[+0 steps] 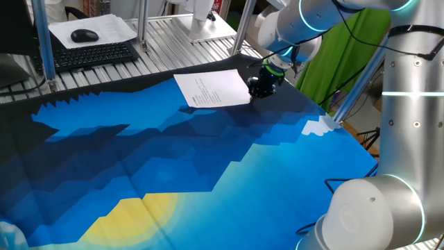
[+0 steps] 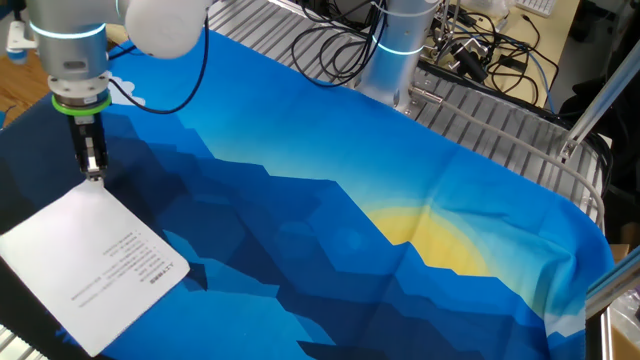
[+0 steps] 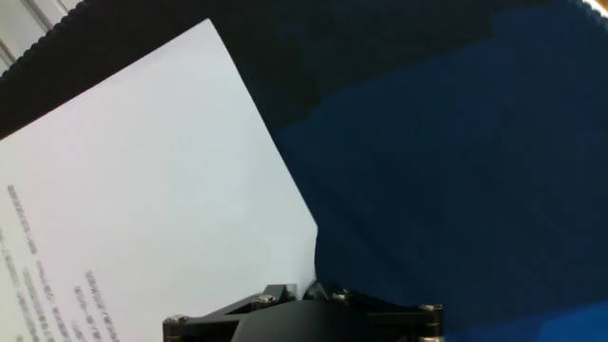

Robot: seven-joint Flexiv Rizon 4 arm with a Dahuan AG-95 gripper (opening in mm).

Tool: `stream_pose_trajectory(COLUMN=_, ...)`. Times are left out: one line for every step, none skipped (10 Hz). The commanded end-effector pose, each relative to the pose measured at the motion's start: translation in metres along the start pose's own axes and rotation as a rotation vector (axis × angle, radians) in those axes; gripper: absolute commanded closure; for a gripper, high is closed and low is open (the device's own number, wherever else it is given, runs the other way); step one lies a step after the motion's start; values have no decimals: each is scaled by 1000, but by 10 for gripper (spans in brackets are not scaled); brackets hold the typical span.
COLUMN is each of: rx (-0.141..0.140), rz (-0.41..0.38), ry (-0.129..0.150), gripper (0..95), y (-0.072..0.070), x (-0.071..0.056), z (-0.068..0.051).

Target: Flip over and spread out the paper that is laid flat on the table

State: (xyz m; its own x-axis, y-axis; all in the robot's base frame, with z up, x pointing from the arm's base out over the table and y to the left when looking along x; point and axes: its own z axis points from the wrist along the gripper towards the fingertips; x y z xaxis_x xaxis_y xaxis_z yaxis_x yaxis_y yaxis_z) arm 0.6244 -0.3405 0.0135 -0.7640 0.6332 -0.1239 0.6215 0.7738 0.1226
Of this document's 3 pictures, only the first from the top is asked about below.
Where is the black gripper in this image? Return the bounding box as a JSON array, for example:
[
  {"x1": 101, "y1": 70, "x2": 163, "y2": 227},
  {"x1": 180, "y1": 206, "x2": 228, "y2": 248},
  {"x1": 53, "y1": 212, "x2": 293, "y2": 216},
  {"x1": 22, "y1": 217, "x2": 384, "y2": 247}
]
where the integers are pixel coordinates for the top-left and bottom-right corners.
[{"x1": 246, "y1": 65, "x2": 286, "y2": 102}]

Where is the white printed paper sheet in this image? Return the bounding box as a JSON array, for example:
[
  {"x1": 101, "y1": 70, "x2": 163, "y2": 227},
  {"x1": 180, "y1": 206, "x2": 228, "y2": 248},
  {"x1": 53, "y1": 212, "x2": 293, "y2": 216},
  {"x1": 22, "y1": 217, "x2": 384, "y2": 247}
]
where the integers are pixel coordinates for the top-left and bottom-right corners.
[{"x1": 173, "y1": 68, "x2": 253, "y2": 108}]

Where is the blue landscape print tablecloth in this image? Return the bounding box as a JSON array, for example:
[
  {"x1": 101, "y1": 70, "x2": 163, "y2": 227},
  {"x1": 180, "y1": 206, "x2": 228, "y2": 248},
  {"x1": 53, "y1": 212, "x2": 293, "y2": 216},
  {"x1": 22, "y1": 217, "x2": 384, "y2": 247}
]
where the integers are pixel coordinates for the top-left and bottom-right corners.
[{"x1": 0, "y1": 53, "x2": 379, "y2": 250}]

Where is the green cloth backdrop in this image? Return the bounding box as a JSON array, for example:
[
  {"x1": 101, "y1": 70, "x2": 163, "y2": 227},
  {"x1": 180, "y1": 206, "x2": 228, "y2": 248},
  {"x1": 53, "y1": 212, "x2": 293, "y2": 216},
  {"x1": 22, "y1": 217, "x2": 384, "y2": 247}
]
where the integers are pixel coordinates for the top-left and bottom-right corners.
[{"x1": 294, "y1": 8, "x2": 391, "y2": 112}]

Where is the black tripod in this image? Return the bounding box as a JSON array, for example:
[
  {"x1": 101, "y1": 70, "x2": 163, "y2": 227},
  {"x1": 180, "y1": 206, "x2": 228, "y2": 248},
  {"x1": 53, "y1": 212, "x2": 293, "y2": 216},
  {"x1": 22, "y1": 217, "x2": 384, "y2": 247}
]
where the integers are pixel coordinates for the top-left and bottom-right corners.
[{"x1": 356, "y1": 126, "x2": 381, "y2": 157}]

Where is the white paper stack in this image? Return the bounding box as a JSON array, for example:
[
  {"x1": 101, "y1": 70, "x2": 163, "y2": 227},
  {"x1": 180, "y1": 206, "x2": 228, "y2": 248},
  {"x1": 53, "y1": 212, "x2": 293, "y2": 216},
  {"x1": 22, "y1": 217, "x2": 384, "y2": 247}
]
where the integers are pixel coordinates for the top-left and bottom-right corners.
[{"x1": 47, "y1": 13, "x2": 138, "y2": 49}]

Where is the black computer keyboard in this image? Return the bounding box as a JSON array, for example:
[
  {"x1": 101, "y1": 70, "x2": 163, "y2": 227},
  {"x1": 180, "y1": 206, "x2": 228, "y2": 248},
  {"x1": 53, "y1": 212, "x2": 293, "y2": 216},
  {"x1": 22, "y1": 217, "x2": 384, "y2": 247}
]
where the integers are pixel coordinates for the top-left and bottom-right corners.
[{"x1": 33, "y1": 40, "x2": 140, "y2": 74}]

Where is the black computer mouse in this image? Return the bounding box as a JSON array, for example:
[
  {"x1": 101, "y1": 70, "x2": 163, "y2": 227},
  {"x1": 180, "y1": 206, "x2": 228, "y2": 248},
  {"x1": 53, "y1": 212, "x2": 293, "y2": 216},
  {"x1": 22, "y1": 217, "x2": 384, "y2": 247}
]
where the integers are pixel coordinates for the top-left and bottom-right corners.
[{"x1": 70, "y1": 28, "x2": 100, "y2": 44}]

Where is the black computer monitor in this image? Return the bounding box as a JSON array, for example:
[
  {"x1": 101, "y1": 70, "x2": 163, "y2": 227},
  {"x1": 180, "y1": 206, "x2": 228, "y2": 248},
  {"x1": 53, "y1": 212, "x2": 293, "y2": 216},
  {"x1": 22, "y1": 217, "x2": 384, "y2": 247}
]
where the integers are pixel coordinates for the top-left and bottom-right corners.
[{"x1": 0, "y1": 0, "x2": 40, "y2": 90}]

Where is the green mounting ring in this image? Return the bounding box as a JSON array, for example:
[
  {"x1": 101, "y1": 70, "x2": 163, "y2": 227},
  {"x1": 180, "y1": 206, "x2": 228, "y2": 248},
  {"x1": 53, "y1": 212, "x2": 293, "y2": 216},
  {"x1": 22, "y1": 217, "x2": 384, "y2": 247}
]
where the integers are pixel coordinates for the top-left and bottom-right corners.
[{"x1": 262, "y1": 58, "x2": 286, "y2": 78}]

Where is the aluminium frame post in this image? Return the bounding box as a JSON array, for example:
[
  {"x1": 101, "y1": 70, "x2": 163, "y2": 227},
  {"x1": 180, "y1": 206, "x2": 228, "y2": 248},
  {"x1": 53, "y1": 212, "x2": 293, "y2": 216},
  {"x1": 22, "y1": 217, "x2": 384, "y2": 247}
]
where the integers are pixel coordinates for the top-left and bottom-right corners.
[
  {"x1": 135, "y1": 0, "x2": 151, "y2": 52},
  {"x1": 332, "y1": 44, "x2": 391, "y2": 124},
  {"x1": 30, "y1": 0, "x2": 59, "y2": 93},
  {"x1": 229, "y1": 0, "x2": 259, "y2": 56}
]

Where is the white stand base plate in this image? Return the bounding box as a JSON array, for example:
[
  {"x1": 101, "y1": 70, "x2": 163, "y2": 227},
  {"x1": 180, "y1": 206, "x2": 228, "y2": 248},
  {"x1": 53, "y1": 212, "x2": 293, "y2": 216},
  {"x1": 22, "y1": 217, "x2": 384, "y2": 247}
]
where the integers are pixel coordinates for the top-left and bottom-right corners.
[{"x1": 171, "y1": 0, "x2": 237, "y2": 44}]

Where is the black base cable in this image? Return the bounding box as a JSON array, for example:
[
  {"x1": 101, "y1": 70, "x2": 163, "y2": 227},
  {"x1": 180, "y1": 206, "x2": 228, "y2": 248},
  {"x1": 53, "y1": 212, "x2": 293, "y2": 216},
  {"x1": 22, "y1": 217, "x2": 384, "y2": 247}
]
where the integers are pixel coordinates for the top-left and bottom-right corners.
[{"x1": 294, "y1": 162, "x2": 379, "y2": 237}]

